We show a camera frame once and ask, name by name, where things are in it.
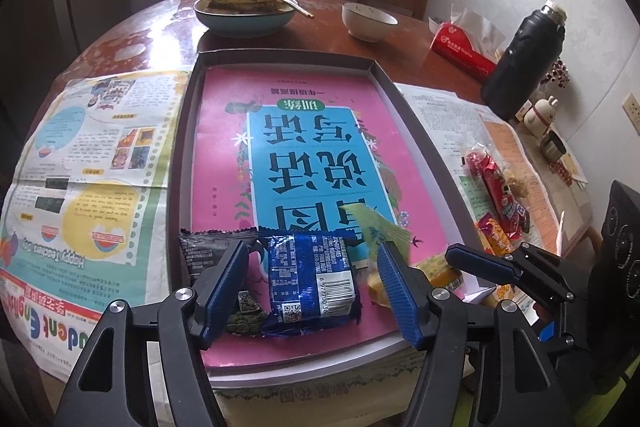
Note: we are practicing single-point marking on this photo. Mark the pale paper envelopes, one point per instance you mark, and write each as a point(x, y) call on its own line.
point(575, 169)

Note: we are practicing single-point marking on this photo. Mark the blue bowl with food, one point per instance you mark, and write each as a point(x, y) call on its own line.
point(245, 23)

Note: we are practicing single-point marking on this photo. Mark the red snack packet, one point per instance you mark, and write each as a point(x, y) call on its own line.
point(505, 202)

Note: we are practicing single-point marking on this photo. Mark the red tissue box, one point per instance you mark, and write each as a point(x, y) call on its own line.
point(462, 54)

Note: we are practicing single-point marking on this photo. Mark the pair of chopsticks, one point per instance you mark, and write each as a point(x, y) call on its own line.
point(297, 8)

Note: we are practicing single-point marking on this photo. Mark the orange yellow snack packet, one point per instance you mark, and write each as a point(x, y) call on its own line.
point(492, 234)

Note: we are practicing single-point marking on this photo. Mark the red candy in clear wrapper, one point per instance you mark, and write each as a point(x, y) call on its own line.
point(475, 157)

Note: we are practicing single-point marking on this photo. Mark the blue biscuit packet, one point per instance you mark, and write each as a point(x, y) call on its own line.
point(310, 277)

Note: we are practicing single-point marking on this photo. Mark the green pea snack packet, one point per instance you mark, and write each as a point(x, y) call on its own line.
point(210, 252)

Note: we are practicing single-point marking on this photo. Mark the orange paper sheet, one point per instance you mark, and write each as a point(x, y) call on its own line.
point(505, 142)

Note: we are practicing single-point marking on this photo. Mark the text newspaper with green panel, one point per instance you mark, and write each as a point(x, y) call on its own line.
point(440, 117)

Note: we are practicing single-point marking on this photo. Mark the white rabbit figurine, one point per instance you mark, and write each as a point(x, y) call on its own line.
point(542, 112)

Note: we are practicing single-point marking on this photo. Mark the small white figurine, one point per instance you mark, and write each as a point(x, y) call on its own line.
point(522, 111)

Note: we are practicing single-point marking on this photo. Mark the colourful newspaper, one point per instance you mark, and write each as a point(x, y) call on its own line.
point(90, 167)

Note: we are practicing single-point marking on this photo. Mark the white tissue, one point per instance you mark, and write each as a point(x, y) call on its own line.
point(472, 24)

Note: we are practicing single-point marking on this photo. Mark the small yellow cake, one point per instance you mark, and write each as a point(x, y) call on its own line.
point(437, 274)

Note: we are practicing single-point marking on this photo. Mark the white bowl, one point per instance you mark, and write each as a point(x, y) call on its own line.
point(367, 22)

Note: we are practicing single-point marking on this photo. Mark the green wrapper snack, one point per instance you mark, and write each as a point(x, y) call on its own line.
point(375, 227)

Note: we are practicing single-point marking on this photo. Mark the pink and blue book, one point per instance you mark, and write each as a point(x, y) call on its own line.
point(225, 157)

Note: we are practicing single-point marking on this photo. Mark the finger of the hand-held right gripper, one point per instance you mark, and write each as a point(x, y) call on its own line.
point(480, 264)

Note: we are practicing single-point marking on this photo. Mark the wall socket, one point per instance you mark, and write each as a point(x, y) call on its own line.
point(632, 109)

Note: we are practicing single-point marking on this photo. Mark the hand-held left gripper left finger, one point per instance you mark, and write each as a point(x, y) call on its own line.
point(225, 287)

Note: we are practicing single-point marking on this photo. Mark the grey cardboard box tray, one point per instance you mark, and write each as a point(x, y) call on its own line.
point(300, 59)

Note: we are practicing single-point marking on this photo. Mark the black thermos flask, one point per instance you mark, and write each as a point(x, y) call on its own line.
point(525, 62)

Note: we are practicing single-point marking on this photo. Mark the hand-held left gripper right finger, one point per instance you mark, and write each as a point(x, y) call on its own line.
point(395, 292)

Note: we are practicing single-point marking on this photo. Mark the metal cup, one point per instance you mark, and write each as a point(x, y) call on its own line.
point(552, 146)

